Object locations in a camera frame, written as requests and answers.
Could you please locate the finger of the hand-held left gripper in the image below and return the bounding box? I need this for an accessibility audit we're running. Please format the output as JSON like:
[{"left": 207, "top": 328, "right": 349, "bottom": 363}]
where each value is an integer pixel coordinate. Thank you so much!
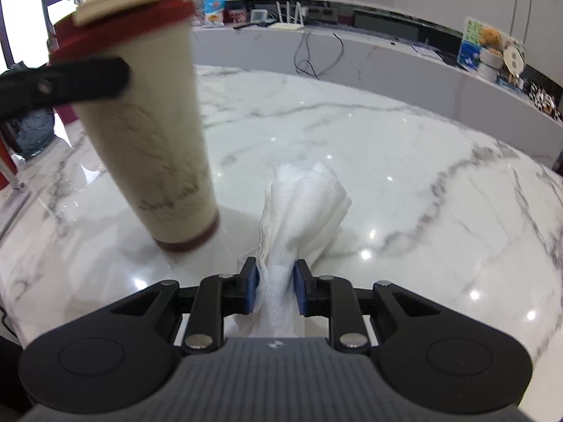
[{"left": 0, "top": 56, "right": 131, "bottom": 120}]

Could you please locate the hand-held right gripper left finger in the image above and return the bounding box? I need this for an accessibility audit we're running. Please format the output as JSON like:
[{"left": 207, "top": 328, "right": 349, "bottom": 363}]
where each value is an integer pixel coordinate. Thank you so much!
[{"left": 110, "top": 256, "right": 259, "bottom": 356}]

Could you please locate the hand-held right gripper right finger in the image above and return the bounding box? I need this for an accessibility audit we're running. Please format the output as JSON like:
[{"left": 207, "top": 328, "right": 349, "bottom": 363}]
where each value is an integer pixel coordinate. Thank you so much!
[{"left": 293, "top": 258, "right": 441, "bottom": 355}]

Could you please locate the white tissue paper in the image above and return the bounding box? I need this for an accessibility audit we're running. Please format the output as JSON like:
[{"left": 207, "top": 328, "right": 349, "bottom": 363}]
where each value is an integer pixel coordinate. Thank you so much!
[{"left": 225, "top": 162, "right": 353, "bottom": 340}]

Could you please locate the white cup with red lid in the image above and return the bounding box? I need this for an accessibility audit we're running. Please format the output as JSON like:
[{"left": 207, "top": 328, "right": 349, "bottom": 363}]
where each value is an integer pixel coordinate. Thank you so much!
[{"left": 48, "top": 0, "right": 221, "bottom": 253}]

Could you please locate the red object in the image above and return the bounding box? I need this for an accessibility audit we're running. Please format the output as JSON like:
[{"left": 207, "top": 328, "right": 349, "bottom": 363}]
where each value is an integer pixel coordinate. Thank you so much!
[{"left": 0, "top": 136, "right": 19, "bottom": 188}]

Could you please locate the blue snack packet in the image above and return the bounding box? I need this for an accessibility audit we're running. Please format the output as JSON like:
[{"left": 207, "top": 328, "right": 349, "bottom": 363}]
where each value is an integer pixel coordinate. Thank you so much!
[{"left": 203, "top": 0, "right": 226, "bottom": 25}]

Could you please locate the white router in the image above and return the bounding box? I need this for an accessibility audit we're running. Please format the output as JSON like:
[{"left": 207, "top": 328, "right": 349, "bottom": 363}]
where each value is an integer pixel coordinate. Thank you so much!
[{"left": 268, "top": 2, "right": 307, "bottom": 32}]

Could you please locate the marble television console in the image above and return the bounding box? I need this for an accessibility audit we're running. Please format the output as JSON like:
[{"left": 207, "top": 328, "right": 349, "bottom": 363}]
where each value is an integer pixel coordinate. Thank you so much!
[{"left": 190, "top": 0, "right": 563, "bottom": 165}]

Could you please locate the stack of round tins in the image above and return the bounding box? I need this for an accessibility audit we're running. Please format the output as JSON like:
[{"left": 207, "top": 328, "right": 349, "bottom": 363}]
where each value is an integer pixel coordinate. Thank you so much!
[{"left": 477, "top": 48, "right": 503, "bottom": 81}]

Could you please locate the green floral box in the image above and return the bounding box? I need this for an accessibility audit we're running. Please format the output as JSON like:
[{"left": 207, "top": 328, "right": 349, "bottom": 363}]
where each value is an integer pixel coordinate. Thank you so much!
[{"left": 457, "top": 18, "right": 485, "bottom": 72}]

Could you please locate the cow print plush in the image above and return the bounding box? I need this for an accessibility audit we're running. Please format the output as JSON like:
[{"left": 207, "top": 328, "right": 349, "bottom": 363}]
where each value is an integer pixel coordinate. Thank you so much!
[{"left": 521, "top": 81, "right": 563, "bottom": 122}]

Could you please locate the white shaped sign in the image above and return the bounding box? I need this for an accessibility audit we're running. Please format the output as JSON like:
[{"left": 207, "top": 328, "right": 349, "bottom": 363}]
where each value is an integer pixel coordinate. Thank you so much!
[{"left": 501, "top": 39, "right": 527, "bottom": 76}]

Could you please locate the yellow plush toy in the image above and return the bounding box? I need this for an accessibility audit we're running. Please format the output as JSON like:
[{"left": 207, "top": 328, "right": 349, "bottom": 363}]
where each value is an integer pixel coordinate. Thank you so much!
[{"left": 479, "top": 26, "right": 503, "bottom": 50}]

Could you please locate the grey cable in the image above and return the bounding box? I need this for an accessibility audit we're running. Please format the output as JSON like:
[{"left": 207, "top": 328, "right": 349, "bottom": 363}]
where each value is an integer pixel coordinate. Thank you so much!
[{"left": 293, "top": 31, "right": 345, "bottom": 81}]

